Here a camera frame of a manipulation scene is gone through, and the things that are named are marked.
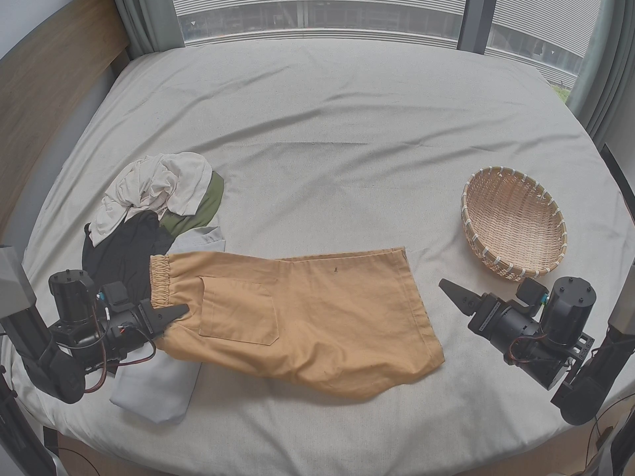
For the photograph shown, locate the grey-green curtain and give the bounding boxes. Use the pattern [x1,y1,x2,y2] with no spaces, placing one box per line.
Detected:
[566,0,635,150]
[88,0,185,63]

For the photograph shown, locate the pale blue garment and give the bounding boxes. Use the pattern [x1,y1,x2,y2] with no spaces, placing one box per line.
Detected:
[109,226,226,424]

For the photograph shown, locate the window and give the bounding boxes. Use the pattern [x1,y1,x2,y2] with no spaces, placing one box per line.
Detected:
[164,0,603,88]

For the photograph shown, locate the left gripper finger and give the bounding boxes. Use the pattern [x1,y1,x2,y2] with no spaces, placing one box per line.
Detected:
[150,303,191,339]

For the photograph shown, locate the bed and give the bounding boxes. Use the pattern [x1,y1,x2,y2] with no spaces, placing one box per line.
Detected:
[0,0,626,476]

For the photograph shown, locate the round woven basket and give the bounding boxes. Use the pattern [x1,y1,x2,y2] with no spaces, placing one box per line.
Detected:
[460,166,568,282]

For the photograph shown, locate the tan shorts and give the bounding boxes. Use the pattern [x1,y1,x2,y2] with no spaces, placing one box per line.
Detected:
[149,247,445,405]

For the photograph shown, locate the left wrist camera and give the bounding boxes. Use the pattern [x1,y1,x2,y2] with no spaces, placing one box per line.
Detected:
[98,282,129,312]

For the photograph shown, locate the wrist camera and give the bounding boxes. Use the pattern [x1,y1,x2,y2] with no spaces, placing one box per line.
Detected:
[98,282,129,312]
[515,278,550,312]

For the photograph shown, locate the green garment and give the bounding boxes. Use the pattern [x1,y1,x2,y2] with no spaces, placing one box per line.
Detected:
[160,171,226,237]

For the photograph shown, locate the black garment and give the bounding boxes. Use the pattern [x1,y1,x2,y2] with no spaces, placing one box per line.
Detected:
[81,210,174,311]

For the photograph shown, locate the white garment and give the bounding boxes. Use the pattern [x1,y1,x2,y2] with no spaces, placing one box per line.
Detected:
[91,152,213,247]

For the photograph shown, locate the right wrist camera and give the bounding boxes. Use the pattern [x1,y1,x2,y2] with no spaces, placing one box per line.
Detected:
[515,278,550,312]

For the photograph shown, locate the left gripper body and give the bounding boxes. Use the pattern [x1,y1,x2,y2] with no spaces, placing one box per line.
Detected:
[107,298,168,357]

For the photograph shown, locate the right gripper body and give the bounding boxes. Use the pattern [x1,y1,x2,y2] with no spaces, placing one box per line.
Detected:
[468,292,542,362]

